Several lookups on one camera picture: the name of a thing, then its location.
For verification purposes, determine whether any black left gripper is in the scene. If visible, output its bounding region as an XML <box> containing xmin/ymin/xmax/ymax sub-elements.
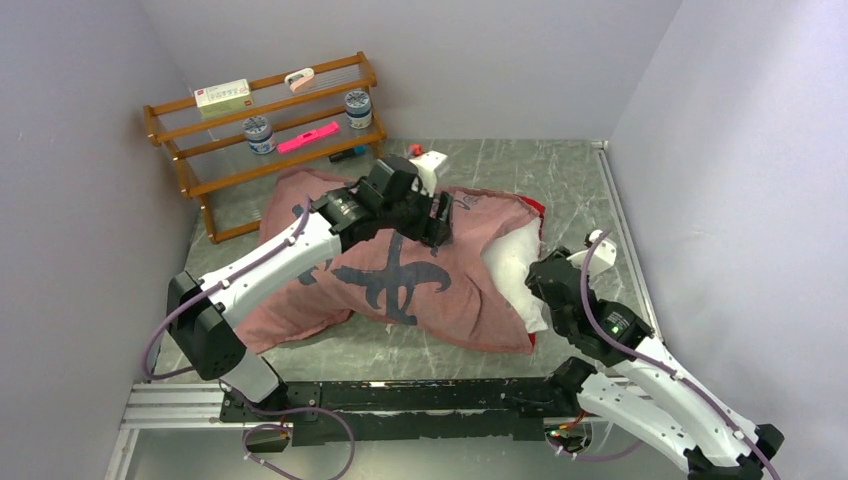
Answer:
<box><xmin>379</xmin><ymin>180</ymin><xmax>453</xmax><ymax>247</ymax></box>

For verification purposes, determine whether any white pillow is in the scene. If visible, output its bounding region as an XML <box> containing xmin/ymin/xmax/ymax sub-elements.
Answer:
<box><xmin>482</xmin><ymin>217</ymin><xmax>549</xmax><ymax>334</ymax></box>

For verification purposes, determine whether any pink red patterned pillowcase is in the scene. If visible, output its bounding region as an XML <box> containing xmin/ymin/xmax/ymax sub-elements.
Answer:
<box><xmin>236</xmin><ymin>187</ymin><xmax>544</xmax><ymax>354</ymax></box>

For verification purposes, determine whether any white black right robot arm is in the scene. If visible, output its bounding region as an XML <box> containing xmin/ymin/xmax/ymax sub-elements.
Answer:
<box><xmin>525</xmin><ymin>249</ymin><xmax>784</xmax><ymax>479</ymax></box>

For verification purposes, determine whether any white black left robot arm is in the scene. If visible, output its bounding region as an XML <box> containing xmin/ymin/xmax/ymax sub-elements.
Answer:
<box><xmin>165</xmin><ymin>151</ymin><xmax>453</xmax><ymax>420</ymax></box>

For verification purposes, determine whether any black blue marker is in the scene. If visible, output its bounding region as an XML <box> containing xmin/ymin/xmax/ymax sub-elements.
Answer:
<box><xmin>328</xmin><ymin>146</ymin><xmax>367</xmax><ymax>163</ymax></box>

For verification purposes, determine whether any blue white jar right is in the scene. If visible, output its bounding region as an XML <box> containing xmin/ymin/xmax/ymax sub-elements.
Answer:
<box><xmin>344</xmin><ymin>89</ymin><xmax>372</xmax><ymax>129</ymax></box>

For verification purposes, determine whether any blue white jar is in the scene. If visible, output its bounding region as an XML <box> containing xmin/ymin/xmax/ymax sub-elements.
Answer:
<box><xmin>344</xmin><ymin>89</ymin><xmax>372</xmax><ymax>129</ymax></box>
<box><xmin>242</xmin><ymin>116</ymin><xmax>276</xmax><ymax>155</ymax></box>

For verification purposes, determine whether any pink highlighter marker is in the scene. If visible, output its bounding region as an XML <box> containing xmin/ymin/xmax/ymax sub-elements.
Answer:
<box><xmin>277</xmin><ymin>122</ymin><xmax>340</xmax><ymax>154</ymax></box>

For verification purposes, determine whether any pink white tape dispenser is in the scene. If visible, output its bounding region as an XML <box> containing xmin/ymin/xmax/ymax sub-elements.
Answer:
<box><xmin>284</xmin><ymin>67</ymin><xmax>315</xmax><ymax>94</ymax></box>

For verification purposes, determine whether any blue white jar left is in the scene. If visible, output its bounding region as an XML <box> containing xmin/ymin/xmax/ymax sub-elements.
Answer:
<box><xmin>242</xmin><ymin>116</ymin><xmax>276</xmax><ymax>155</ymax></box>

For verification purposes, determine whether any wooden shelf rack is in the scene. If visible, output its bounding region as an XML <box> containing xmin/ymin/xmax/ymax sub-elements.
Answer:
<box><xmin>143</xmin><ymin>51</ymin><xmax>387</xmax><ymax>243</ymax></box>

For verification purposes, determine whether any white green box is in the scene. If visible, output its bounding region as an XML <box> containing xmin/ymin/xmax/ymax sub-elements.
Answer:
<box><xmin>193</xmin><ymin>79</ymin><xmax>254</xmax><ymax>120</ymax></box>

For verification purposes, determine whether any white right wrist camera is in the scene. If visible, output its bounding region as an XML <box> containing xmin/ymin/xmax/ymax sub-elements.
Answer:
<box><xmin>567</xmin><ymin>229</ymin><xmax>618</xmax><ymax>278</ymax></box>

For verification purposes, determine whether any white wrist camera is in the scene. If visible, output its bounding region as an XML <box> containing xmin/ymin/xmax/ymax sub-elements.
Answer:
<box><xmin>411</xmin><ymin>150</ymin><xmax>449</xmax><ymax>197</ymax></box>
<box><xmin>567</xmin><ymin>229</ymin><xmax>618</xmax><ymax>278</ymax></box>

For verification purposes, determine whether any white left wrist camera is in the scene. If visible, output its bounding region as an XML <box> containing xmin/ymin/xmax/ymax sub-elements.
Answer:
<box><xmin>411</xmin><ymin>150</ymin><xmax>449</xmax><ymax>197</ymax></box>

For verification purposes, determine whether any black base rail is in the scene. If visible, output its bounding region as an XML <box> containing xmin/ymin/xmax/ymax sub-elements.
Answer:
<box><xmin>219</xmin><ymin>377</ymin><xmax>614</xmax><ymax>446</ymax></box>

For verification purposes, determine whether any aluminium frame rail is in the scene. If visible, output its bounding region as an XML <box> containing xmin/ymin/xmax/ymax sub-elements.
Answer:
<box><xmin>105</xmin><ymin>380</ymin><xmax>723</xmax><ymax>480</ymax></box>

